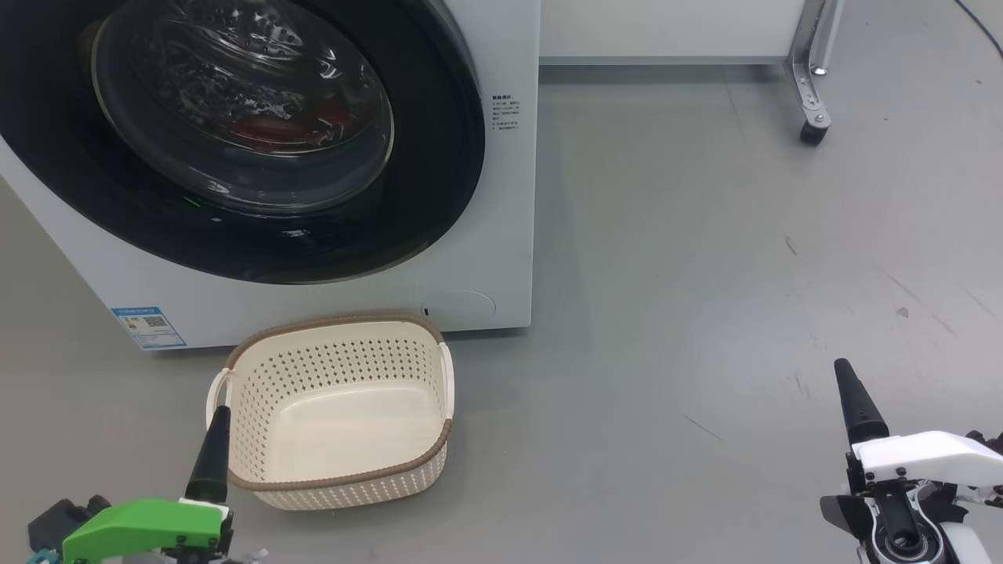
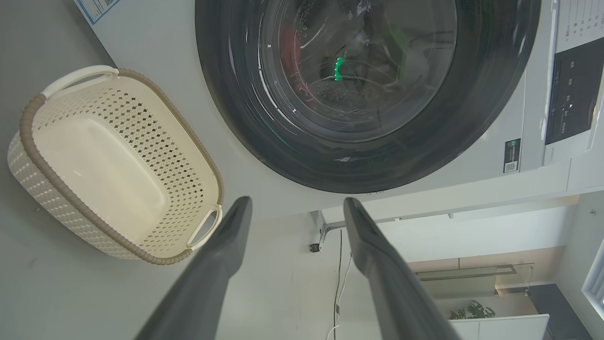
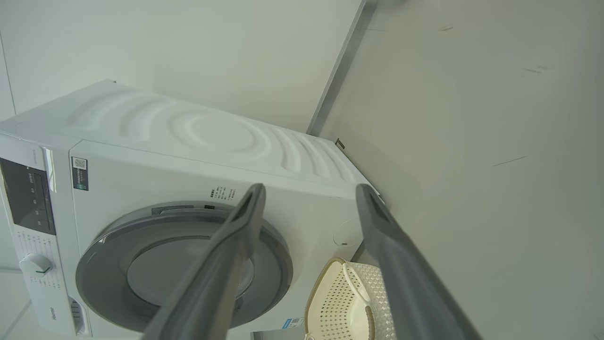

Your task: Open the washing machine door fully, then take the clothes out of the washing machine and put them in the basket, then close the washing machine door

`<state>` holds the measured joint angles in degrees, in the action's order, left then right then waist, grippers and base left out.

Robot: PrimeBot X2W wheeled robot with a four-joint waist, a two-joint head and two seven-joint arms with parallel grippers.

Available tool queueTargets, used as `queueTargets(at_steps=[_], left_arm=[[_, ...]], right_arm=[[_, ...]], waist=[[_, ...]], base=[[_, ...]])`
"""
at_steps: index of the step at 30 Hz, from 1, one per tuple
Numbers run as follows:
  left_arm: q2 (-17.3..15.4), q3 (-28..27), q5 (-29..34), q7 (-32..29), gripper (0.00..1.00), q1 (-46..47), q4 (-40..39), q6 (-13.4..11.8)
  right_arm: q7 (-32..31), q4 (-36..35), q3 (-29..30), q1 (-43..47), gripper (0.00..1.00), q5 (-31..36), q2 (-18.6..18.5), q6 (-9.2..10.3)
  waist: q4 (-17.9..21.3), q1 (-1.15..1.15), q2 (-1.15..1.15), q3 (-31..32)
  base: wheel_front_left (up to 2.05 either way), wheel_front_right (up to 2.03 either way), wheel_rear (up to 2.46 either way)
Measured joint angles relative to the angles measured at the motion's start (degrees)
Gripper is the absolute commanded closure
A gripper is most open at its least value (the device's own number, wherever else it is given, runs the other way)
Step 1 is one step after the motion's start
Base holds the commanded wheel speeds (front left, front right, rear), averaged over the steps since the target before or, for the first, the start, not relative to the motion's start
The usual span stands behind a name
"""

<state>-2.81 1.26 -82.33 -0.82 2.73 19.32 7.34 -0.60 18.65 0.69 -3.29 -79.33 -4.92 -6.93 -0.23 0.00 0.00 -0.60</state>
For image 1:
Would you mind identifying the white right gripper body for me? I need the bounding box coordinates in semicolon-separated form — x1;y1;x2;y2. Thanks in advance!
820;431;1003;564

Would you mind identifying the blue energy label sticker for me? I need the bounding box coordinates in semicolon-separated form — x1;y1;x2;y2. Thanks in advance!
110;306;187;350

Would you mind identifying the dark floor cable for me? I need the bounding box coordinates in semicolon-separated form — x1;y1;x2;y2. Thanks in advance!
954;0;1003;60

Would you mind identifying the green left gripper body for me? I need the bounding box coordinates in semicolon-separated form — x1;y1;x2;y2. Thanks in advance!
61;498;234;564

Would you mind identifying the grey round appliance door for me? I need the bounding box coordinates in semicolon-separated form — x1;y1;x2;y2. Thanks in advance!
0;0;487;284

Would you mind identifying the white front-load washing machine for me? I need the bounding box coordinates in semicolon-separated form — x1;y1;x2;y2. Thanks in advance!
0;0;541;351

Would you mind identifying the red clothing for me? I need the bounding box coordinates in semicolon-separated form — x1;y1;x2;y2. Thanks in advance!
226;94;371;154

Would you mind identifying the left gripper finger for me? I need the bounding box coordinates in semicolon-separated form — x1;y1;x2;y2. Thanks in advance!
185;405;232;504

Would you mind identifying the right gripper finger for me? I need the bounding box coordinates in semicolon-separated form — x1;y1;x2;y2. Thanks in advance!
834;358;891;446

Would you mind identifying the grey metal caster leg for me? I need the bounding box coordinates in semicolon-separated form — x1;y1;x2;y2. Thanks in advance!
786;0;844;146

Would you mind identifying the small printed text sticker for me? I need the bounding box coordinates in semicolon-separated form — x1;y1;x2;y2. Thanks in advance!
491;95;521;136

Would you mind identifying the cream perforated laundry basket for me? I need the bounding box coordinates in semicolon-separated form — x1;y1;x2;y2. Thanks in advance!
206;313;455;512

